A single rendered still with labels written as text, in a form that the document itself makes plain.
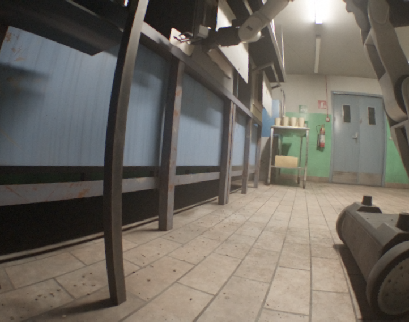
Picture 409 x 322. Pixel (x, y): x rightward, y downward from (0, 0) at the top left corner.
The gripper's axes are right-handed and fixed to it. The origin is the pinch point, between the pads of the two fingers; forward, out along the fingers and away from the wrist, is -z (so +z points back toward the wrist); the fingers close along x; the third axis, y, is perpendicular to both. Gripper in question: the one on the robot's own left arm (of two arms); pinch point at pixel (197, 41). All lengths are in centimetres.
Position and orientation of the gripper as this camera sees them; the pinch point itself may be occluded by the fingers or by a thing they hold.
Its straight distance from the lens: 98.0
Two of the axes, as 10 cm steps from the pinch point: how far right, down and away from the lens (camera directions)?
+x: 0.8, -10.0, -0.2
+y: -4.4, -0.2, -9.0
